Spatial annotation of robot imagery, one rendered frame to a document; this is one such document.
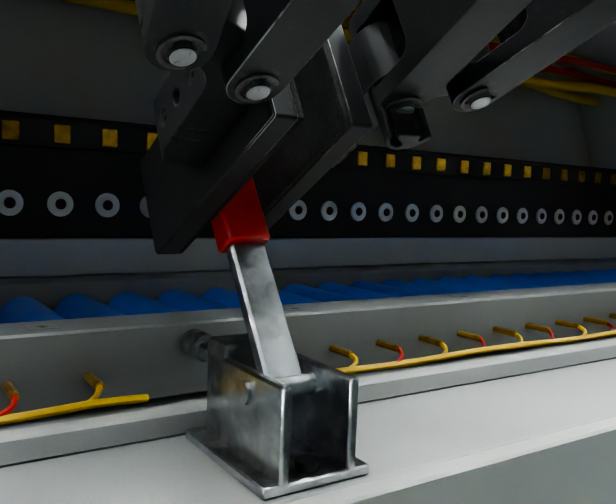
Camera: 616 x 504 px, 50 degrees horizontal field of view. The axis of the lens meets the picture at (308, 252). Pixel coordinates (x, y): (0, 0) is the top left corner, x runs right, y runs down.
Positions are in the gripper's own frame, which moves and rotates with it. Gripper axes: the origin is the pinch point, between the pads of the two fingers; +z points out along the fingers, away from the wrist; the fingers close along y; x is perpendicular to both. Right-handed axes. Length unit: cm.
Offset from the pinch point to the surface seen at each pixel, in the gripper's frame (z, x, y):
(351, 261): 14.8, 2.8, 14.6
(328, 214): 13.9, 5.3, 13.2
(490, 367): 3.5, -6.0, 10.2
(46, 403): 5.8, -4.7, -4.1
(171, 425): 3.6, -6.1, -1.7
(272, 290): 0.6, -3.7, 0.3
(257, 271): 0.7, -3.2, 0.0
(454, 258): 14.8, 2.9, 22.8
